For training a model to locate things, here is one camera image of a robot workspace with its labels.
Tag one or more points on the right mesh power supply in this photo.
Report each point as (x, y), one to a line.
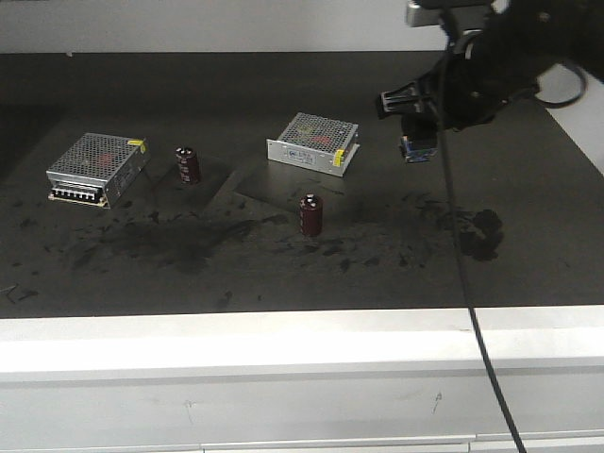
(316, 143)

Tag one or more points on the mesh power supply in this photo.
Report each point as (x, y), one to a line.
(97, 169)
(316, 143)

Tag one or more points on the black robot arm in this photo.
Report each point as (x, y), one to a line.
(568, 30)

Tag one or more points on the right dark red capacitor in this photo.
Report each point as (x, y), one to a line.
(311, 215)

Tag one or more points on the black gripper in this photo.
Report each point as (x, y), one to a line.
(468, 88)

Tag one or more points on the yellow mushroom push button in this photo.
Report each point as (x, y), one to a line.
(419, 141)

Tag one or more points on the left dark red capacitor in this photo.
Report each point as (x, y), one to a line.
(188, 165)

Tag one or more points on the dark red capacitor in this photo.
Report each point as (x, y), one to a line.
(188, 165)
(311, 215)

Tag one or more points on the left mesh power supply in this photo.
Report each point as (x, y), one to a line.
(97, 169)

